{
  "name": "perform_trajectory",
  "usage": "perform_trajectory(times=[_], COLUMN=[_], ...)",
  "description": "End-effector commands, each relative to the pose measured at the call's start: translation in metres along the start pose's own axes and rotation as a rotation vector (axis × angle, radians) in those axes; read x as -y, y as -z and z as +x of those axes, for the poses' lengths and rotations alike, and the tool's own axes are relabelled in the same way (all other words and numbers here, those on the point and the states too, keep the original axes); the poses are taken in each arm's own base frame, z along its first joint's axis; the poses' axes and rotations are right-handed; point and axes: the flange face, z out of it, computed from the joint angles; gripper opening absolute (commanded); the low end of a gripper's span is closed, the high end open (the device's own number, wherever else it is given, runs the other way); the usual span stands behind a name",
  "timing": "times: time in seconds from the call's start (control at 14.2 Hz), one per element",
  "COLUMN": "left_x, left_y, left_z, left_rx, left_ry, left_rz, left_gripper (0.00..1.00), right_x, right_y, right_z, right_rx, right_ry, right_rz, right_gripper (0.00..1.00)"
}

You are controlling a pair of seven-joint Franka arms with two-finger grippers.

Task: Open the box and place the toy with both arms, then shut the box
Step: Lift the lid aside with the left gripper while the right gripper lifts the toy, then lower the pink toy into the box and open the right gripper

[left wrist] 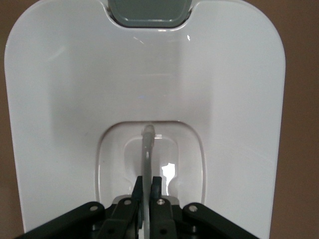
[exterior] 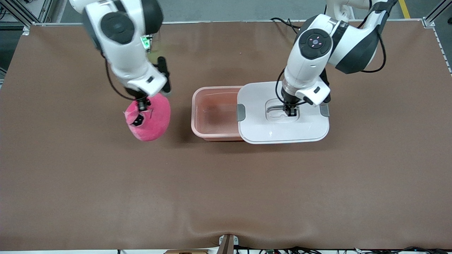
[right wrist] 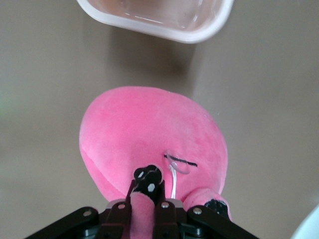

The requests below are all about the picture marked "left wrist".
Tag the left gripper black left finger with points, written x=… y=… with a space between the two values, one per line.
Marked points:
x=122 y=219

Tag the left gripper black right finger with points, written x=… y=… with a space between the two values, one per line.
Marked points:
x=162 y=219

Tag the white plastic box lid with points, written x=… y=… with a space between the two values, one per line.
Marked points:
x=74 y=99

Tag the grey box latch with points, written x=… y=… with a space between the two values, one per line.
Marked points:
x=149 y=12

